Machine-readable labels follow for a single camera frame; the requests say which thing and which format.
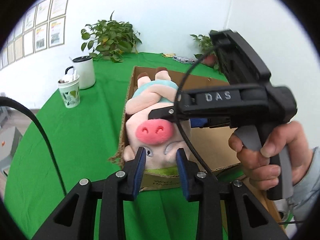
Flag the brown cardboard box tray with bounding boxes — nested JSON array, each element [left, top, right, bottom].
[[110, 66, 281, 222]]

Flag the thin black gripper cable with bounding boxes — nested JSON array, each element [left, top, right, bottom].
[[173, 45, 221, 181]]

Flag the yellow small packet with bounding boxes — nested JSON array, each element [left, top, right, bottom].
[[162, 53, 176, 58]]

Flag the large green potted plant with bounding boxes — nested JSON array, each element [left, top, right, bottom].
[[81, 16, 142, 63]]

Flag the small plant red pot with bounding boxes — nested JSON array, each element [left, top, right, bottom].
[[190, 34, 220, 71]]

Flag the green table cloth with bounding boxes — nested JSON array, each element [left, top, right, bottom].
[[4, 53, 198, 239]]

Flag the black cable left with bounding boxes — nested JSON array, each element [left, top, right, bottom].
[[0, 96, 68, 196]]

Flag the framed certificates on wall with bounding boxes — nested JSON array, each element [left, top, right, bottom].
[[1, 0, 68, 69]]

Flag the person's right hand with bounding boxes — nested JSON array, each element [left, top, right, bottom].
[[228, 121, 313, 190]]

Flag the light blue sleeve forearm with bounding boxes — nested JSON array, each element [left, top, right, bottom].
[[286, 147, 320, 221]]

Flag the pink pig plush toy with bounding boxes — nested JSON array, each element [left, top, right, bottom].
[[123, 67, 191, 170]]

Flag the white kettle black lid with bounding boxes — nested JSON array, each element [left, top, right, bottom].
[[65, 56, 95, 90]]

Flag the patterned small packet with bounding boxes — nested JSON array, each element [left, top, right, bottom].
[[172, 56, 195, 64]]

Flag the green patterned paper cup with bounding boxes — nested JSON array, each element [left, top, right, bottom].
[[57, 74, 80, 108]]

